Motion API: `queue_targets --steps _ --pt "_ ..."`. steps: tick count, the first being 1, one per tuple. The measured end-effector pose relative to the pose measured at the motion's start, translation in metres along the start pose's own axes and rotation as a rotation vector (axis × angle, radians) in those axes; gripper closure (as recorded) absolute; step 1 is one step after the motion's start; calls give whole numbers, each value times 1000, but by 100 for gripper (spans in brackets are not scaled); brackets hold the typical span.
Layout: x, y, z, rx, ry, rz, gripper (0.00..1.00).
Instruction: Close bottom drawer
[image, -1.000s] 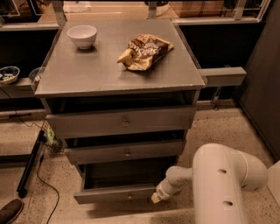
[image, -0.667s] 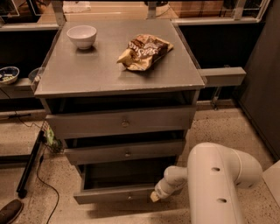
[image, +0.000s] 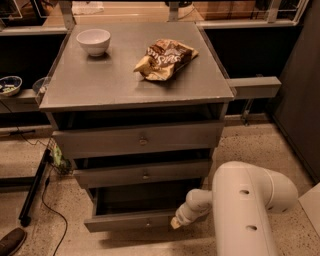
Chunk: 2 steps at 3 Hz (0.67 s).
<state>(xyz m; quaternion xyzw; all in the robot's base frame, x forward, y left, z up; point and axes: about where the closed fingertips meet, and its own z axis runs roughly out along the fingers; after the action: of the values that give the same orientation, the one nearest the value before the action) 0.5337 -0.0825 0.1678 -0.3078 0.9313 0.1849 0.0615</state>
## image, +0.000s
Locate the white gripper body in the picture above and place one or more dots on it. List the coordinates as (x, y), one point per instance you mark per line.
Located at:
(184, 214)

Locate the grey bottom drawer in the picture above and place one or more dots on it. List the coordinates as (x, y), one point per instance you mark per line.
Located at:
(138, 206)

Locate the grey drawer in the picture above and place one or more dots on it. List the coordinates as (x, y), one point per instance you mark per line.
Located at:
(138, 206)
(143, 168)
(137, 133)

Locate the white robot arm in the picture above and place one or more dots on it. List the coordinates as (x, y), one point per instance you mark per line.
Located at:
(240, 200)

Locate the grey middle drawer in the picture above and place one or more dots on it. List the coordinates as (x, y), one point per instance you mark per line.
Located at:
(143, 168)

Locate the grey drawer cabinet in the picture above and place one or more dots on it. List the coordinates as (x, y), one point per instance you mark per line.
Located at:
(94, 88)

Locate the grey top drawer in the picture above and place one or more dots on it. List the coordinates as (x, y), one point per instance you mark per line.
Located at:
(137, 133)

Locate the green packet in basket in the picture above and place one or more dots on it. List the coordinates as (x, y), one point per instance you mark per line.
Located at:
(57, 156)

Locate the grey side shelf right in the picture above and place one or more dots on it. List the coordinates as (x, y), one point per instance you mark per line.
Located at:
(254, 87)

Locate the grey side shelf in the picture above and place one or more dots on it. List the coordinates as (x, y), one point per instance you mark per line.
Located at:
(24, 101)
(254, 87)

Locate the black pole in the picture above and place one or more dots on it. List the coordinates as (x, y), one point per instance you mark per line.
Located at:
(24, 217)

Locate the brown chip bag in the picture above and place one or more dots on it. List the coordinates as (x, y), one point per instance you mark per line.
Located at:
(164, 58)

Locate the dark shoe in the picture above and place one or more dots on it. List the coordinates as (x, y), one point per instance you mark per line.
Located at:
(11, 242)

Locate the clear glass cup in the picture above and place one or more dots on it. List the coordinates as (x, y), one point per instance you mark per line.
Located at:
(40, 86)

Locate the white ceramic bowl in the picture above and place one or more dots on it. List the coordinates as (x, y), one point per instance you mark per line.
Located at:
(94, 41)

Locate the grey side shelf left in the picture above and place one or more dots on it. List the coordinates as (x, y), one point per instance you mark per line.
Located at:
(24, 101)

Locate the small patterned bowl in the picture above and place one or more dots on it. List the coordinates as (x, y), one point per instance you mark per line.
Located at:
(10, 85)

